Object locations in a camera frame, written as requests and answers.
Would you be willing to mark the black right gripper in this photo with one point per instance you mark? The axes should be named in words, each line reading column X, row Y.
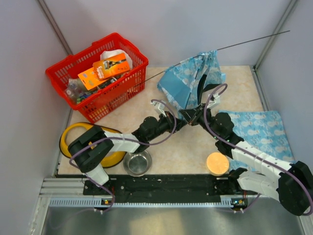
column 189, row 114

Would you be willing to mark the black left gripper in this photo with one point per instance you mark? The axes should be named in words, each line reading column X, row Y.
column 169, row 119

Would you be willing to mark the blue patterned pet tent fabric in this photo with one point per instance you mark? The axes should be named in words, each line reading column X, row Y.
column 184, row 84

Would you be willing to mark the thin black tent pole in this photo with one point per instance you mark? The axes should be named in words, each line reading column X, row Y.
column 222, row 48

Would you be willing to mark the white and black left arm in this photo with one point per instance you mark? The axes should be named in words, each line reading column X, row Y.
column 94, row 145

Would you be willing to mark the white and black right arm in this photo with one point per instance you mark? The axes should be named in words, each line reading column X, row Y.
column 289, row 184

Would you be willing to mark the stainless steel pet bowl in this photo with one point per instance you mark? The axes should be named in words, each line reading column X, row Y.
column 137, row 164

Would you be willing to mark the yellow double pet bowl holder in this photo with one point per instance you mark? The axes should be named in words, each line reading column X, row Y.
column 108, row 162

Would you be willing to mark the blue patterned tent mat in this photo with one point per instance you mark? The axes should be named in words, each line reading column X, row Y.
column 263, row 130

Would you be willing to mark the orange round lid jar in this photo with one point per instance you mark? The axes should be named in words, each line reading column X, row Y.
column 217, row 164

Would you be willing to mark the red plastic shopping basket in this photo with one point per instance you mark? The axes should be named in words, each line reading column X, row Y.
column 101, row 103

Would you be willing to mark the black instant noodle cup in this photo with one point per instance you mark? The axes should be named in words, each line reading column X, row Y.
column 109, row 82

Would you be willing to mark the orange Gillette razor box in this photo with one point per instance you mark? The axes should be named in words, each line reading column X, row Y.
column 112, row 66

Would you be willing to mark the blue green scouring pad pack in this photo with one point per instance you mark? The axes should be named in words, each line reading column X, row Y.
column 81, row 98

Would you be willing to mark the orange Scrub Daddy sponge pack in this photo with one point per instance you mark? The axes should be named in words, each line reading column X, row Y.
column 90, row 79

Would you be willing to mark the white plastic bag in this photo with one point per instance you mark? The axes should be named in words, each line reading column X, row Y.
column 108, row 54

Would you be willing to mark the clear plastic bottle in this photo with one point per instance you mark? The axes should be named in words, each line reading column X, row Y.
column 73, row 91

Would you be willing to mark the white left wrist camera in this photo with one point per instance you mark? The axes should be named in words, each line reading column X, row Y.
column 158, row 107

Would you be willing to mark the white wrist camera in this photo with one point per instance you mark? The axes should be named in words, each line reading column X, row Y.
column 158, row 107
column 214, row 101

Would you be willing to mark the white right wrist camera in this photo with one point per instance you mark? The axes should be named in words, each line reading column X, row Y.
column 214, row 101

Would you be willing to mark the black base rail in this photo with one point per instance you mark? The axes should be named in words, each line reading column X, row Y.
column 170, row 188

